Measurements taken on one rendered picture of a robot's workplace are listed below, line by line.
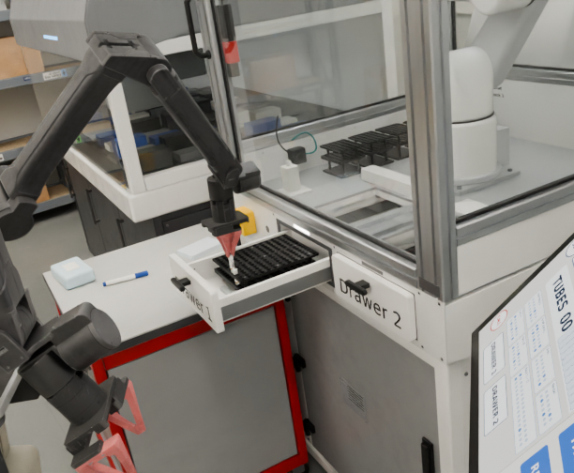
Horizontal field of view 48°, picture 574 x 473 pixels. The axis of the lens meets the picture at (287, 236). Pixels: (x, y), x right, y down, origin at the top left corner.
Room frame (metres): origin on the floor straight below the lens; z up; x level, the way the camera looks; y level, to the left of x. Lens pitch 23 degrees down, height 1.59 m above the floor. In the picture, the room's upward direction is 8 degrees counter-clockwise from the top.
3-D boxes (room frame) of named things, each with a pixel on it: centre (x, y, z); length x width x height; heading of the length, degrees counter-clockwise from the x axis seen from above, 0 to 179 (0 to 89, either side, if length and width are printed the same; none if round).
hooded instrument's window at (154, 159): (3.27, 0.41, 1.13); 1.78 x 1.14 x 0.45; 26
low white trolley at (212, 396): (1.82, 0.42, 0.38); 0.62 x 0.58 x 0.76; 26
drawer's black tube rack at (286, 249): (1.54, 0.06, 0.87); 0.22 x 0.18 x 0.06; 116
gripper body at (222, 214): (1.47, 0.14, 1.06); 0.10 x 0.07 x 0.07; 115
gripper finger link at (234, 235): (1.47, 0.15, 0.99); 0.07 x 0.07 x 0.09; 25
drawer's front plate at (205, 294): (1.45, 0.24, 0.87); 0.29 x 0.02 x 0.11; 26
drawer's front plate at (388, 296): (1.30, -0.17, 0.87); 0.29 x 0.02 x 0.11; 26
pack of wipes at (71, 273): (1.89, 0.68, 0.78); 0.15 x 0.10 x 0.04; 33
